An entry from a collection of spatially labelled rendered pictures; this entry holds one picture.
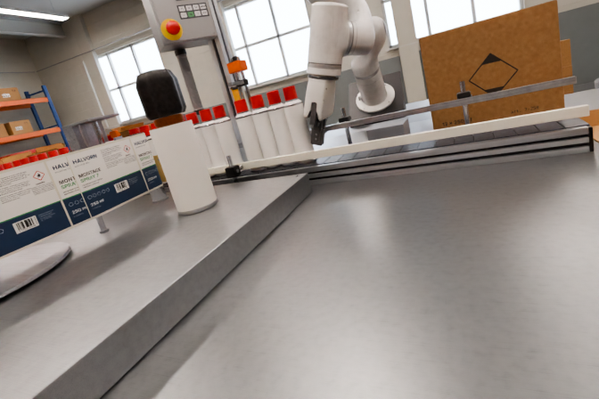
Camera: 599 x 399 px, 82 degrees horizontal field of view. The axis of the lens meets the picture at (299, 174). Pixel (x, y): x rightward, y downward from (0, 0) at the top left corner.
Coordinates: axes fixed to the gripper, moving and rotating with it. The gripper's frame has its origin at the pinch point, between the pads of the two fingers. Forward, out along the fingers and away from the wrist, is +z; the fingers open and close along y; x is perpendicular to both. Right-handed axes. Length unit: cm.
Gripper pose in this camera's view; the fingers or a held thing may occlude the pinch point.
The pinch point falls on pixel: (317, 136)
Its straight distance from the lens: 91.2
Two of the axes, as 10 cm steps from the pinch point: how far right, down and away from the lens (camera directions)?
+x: 9.1, 2.1, -3.5
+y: -4.0, 3.1, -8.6
